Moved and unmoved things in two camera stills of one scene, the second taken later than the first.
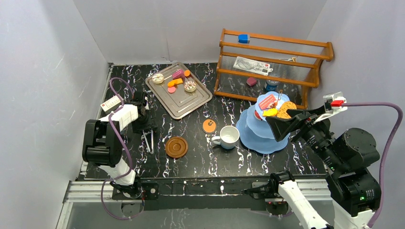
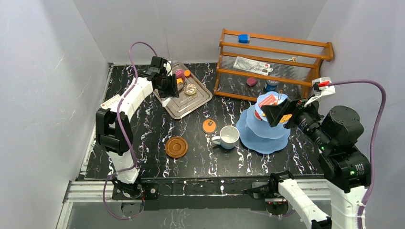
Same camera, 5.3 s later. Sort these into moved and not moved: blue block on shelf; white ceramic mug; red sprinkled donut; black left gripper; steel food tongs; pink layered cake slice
Moved: black left gripper; steel food tongs
Not moved: blue block on shelf; white ceramic mug; pink layered cake slice; red sprinkled donut
